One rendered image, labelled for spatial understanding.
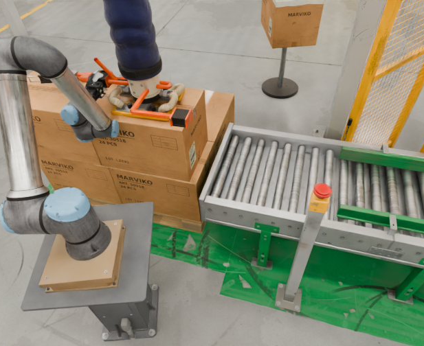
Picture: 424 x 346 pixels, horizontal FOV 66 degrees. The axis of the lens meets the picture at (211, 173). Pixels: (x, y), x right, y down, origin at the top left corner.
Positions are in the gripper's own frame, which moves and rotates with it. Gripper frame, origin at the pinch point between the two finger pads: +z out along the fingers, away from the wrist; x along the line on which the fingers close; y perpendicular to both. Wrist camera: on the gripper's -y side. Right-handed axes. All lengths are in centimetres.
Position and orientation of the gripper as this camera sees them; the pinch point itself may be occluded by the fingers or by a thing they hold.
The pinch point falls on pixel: (100, 77)
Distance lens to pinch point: 201.4
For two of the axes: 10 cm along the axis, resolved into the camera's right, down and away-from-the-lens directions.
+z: 2.6, -7.1, 6.5
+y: 9.6, 1.6, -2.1
